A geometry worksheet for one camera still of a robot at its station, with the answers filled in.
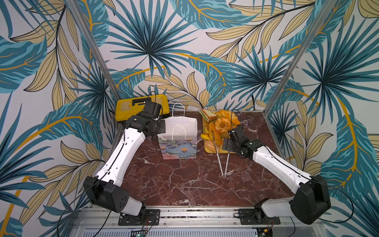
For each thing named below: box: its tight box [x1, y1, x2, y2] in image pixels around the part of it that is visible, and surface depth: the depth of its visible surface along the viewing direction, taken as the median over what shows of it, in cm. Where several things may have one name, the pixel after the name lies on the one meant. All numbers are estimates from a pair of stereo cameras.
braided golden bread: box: [215, 109, 241, 127], surface depth 112 cm
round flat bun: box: [204, 140, 217, 154], surface depth 98 cm
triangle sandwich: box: [198, 108, 219, 123], surface depth 112 cm
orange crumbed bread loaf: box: [209, 121, 222, 146], surface depth 97 cm
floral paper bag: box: [157, 102, 198, 160], surface depth 84 cm
